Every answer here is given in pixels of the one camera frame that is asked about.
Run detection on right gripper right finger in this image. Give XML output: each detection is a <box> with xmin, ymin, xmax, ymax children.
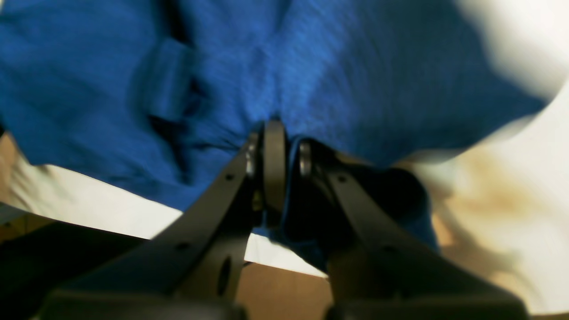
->
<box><xmin>297</xmin><ymin>140</ymin><xmax>529</xmax><ymax>320</ymax></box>

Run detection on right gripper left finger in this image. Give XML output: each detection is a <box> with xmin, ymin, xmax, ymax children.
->
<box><xmin>40</xmin><ymin>121</ymin><xmax>287</xmax><ymax>320</ymax></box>

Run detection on dark blue t-shirt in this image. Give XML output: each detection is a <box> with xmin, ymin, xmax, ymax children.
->
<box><xmin>1</xmin><ymin>0</ymin><xmax>546</xmax><ymax>249</ymax></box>

